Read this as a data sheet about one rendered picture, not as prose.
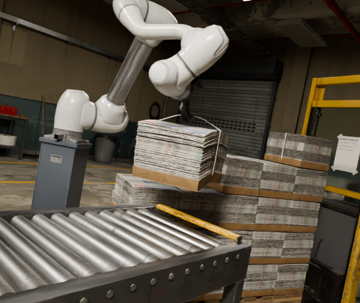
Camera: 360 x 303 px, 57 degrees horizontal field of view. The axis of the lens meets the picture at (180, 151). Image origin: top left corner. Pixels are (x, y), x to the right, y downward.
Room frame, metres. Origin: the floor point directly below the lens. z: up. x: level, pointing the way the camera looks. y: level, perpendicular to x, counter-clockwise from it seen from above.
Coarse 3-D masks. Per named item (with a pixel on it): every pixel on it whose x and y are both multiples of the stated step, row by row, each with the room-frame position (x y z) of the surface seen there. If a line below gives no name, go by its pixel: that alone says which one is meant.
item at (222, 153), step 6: (222, 132) 1.44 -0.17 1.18; (222, 138) 1.45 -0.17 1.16; (228, 138) 1.54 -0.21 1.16; (222, 144) 1.46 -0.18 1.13; (228, 144) 1.57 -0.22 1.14; (222, 150) 1.49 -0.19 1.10; (222, 156) 1.51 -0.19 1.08; (216, 162) 1.44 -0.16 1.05; (222, 162) 1.55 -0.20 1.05; (216, 168) 1.46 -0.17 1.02
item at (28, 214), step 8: (64, 208) 1.20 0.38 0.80; (72, 208) 1.22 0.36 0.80; (80, 208) 1.24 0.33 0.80; (88, 208) 1.26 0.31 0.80; (96, 208) 1.28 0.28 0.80; (104, 208) 1.30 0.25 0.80; (112, 208) 1.32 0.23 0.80; (120, 208) 1.35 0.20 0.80; (128, 208) 1.37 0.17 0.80; (136, 208) 1.40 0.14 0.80; (144, 208) 1.44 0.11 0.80; (152, 208) 1.48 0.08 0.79; (0, 216) 1.00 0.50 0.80; (8, 216) 1.02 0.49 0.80; (24, 216) 1.05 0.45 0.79; (32, 216) 1.07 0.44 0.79; (48, 216) 1.11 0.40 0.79
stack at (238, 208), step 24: (120, 192) 1.96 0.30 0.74; (144, 192) 1.79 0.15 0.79; (168, 192) 1.85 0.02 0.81; (192, 192) 1.92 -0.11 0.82; (216, 192) 2.02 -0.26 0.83; (168, 216) 1.87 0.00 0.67; (216, 216) 2.01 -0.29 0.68; (240, 216) 2.10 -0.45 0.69; (264, 216) 2.19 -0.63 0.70; (288, 216) 2.29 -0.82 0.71; (264, 240) 2.21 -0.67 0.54; (264, 264) 2.24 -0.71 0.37; (264, 288) 2.25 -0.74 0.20
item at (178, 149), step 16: (144, 128) 1.30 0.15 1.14; (160, 128) 1.27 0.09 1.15; (176, 128) 1.25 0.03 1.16; (192, 128) 1.30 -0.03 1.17; (144, 144) 1.31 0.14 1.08; (160, 144) 1.29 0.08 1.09; (176, 144) 1.26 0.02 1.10; (192, 144) 1.23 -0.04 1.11; (208, 144) 1.26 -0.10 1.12; (144, 160) 1.32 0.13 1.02; (160, 160) 1.29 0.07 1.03; (176, 160) 1.27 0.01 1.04; (192, 160) 1.24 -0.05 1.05; (208, 160) 1.33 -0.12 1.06; (192, 176) 1.25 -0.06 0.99
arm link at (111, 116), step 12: (156, 12) 1.53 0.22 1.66; (168, 12) 1.59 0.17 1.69; (132, 48) 1.65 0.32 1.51; (144, 48) 1.63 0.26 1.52; (132, 60) 1.67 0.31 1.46; (144, 60) 1.69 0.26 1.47; (120, 72) 1.72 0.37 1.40; (132, 72) 1.70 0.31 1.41; (120, 84) 1.73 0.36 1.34; (132, 84) 1.76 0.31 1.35; (108, 96) 1.79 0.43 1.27; (120, 96) 1.77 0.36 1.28; (96, 108) 1.79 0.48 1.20; (108, 108) 1.78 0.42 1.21; (120, 108) 1.81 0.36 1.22; (96, 120) 1.79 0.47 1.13; (108, 120) 1.81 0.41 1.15; (120, 120) 1.85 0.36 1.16; (108, 132) 1.89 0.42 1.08
